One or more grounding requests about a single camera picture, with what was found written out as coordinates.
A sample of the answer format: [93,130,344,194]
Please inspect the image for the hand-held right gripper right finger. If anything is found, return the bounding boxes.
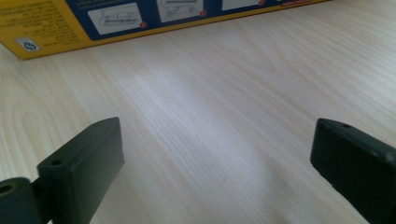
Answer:
[309,118,396,224]

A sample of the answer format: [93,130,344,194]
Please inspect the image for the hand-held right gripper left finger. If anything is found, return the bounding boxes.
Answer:
[36,117,126,224]

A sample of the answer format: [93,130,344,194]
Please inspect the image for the yellow and blue cardboard box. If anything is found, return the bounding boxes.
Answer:
[0,0,331,61]

